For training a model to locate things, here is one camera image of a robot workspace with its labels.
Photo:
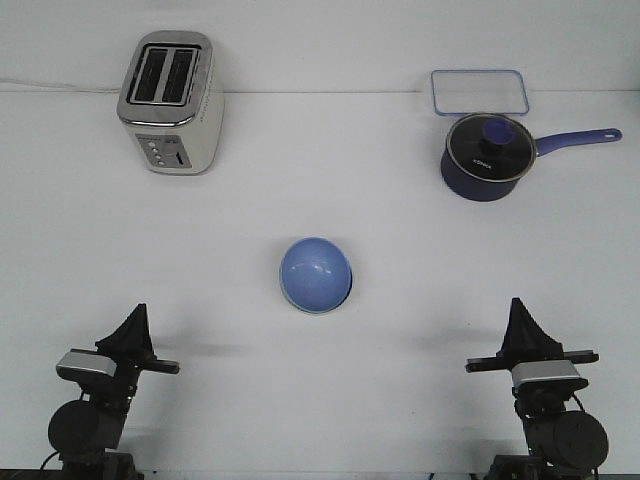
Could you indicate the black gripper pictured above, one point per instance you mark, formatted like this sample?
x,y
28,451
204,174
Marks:
x,y
130,341
524,334

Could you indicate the green bowl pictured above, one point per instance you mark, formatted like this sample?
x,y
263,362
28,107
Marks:
x,y
316,294

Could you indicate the blue bowl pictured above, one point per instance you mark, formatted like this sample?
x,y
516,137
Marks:
x,y
314,255

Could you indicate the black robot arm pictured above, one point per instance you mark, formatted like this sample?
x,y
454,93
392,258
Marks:
x,y
563,440
86,432

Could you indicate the glass pot lid blue knob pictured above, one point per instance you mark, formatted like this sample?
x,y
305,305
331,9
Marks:
x,y
491,147

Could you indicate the silver two-slot toaster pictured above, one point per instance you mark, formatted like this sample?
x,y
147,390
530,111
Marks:
x,y
172,102

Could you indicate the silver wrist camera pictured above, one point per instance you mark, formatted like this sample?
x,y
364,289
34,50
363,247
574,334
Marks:
x,y
83,366
549,370

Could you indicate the blue saucepan with handle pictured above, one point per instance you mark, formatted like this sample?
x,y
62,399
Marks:
x,y
484,191

